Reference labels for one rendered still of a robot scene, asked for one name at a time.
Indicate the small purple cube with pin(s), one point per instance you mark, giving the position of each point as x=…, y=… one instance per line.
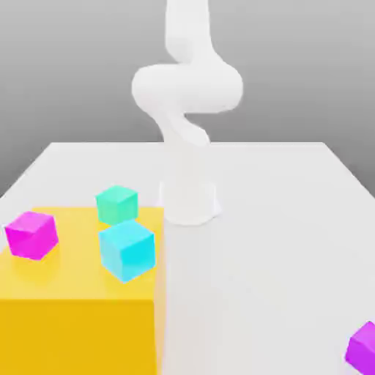
x=363, y=348

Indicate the small green cube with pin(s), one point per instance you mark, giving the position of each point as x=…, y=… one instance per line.
x=117, y=205

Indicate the large yellow box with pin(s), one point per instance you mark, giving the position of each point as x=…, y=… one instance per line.
x=76, y=322

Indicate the small cyan cube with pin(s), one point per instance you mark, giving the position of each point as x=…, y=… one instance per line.
x=127, y=250

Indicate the small magenta cube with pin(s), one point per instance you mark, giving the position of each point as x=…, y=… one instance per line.
x=30, y=235

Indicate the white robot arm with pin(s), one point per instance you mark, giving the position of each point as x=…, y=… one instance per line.
x=187, y=88

